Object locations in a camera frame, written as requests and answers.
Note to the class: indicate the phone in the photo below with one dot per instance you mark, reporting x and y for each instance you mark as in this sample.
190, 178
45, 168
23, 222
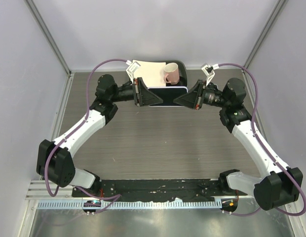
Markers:
168, 94

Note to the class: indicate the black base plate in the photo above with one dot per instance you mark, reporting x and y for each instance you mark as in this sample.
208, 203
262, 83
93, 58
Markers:
163, 190

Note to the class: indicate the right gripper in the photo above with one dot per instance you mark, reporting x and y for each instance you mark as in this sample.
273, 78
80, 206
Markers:
192, 99

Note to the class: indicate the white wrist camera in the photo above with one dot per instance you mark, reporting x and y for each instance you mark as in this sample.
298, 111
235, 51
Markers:
209, 71
132, 68

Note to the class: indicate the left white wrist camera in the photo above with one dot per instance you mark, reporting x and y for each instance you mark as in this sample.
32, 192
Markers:
132, 68

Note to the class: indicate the dark green tray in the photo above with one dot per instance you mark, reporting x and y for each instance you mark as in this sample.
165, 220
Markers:
182, 73

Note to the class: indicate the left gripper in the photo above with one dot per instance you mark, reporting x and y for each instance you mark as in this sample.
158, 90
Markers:
143, 96

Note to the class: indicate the slotted cable duct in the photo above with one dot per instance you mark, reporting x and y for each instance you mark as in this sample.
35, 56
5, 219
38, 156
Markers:
89, 204

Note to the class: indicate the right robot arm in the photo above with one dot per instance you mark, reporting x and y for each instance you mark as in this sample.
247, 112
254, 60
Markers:
278, 184

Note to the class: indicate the pink mug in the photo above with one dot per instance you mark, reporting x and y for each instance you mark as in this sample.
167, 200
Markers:
171, 73

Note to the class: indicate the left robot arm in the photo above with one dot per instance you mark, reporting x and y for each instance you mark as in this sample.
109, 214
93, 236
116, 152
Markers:
55, 158

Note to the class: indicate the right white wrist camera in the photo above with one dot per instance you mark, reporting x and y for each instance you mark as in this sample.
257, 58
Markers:
209, 71

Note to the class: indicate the cream notebook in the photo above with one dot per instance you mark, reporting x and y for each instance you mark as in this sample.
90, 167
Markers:
151, 72

